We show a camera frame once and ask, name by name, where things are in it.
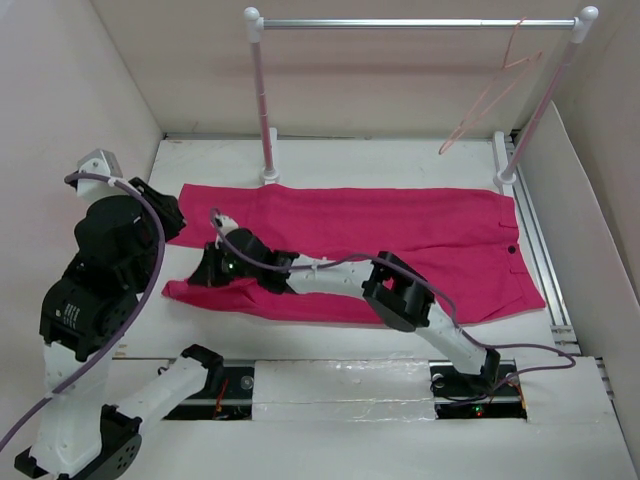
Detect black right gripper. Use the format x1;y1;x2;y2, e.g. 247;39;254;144
189;240;261;287

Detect pink trousers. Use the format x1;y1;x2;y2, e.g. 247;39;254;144
176;184;545;325

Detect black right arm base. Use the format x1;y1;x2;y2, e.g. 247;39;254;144
429;361;527;420

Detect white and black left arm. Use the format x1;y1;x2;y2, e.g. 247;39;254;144
14;172;224;479

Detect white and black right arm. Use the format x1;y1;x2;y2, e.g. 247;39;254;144
187;228;500;395

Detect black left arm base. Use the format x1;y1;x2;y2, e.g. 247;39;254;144
164;365;255;421

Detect white clothes rack with rail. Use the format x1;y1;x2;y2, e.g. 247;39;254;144
242;6;600;190

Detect pink wire hanger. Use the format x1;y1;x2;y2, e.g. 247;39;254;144
438;17;543;155

